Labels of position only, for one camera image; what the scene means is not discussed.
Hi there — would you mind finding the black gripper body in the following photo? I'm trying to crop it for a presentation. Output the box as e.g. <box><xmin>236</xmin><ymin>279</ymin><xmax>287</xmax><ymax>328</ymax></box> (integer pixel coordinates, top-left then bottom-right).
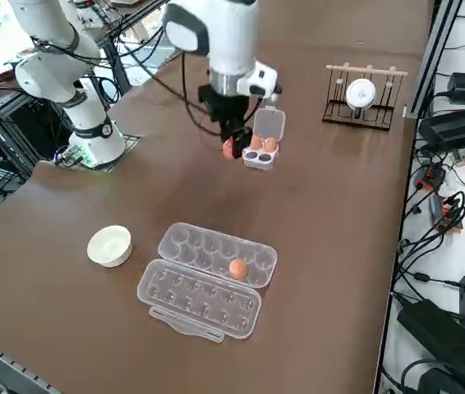
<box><xmin>197</xmin><ymin>84</ymin><xmax>254</xmax><ymax>124</ymax></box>

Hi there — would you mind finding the clear four-slot egg tray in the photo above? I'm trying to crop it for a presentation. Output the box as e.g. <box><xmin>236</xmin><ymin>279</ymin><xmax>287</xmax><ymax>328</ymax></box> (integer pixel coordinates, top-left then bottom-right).
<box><xmin>242</xmin><ymin>107</ymin><xmax>287</xmax><ymax>172</ymax></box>

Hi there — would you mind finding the large black power brick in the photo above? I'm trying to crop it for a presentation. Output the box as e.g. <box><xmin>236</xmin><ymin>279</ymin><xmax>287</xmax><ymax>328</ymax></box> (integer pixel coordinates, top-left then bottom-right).
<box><xmin>396</xmin><ymin>298</ymin><xmax>465</xmax><ymax>394</ymax></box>

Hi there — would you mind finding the black wire cup rack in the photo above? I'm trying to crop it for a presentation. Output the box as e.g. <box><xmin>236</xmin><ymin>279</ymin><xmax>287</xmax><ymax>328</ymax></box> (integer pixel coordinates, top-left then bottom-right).
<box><xmin>321</xmin><ymin>63</ymin><xmax>408</xmax><ymax>132</ymax></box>

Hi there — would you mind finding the long black power brick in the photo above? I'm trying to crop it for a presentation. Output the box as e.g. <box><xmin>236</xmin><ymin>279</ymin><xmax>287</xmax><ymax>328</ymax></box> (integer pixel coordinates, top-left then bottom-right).
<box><xmin>418</xmin><ymin>104</ymin><xmax>465</xmax><ymax>152</ymax></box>

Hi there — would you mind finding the orange black connector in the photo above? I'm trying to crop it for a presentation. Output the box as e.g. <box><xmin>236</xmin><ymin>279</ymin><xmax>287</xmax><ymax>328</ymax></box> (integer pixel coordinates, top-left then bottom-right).
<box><xmin>416</xmin><ymin>162</ymin><xmax>447</xmax><ymax>190</ymax></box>

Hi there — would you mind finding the aluminium frame post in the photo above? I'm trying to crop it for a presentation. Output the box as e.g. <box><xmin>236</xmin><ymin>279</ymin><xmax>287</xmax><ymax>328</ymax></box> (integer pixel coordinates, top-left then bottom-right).
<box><xmin>404</xmin><ymin>0</ymin><xmax>463</xmax><ymax>120</ymax></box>

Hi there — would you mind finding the transparent twelve-slot egg tray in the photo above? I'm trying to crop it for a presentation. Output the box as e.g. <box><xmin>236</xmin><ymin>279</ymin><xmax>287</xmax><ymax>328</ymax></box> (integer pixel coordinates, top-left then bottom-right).
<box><xmin>136</xmin><ymin>221</ymin><xmax>279</xmax><ymax>341</ymax></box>

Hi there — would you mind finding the aluminium table edge rail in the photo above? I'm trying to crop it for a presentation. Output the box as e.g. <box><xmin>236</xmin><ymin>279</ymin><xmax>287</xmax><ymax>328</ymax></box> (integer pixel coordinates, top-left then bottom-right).
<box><xmin>0</xmin><ymin>331</ymin><xmax>59</xmax><ymax>394</ymax></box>

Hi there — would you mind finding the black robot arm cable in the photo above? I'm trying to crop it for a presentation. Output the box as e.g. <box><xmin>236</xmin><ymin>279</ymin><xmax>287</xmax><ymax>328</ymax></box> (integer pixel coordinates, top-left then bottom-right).
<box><xmin>30</xmin><ymin>0</ymin><xmax>266</xmax><ymax>140</ymax></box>

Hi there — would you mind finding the white round paper bowl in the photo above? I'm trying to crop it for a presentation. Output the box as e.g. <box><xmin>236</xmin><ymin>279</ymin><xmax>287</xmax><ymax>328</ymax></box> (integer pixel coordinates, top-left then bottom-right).
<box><xmin>86</xmin><ymin>224</ymin><xmax>134</xmax><ymax>268</ymax></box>

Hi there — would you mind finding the white device with red parts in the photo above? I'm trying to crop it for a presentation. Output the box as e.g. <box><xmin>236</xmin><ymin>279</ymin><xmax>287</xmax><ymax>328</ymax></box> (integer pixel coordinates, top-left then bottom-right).
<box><xmin>75</xmin><ymin>0</ymin><xmax>105</xmax><ymax>30</ymax></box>

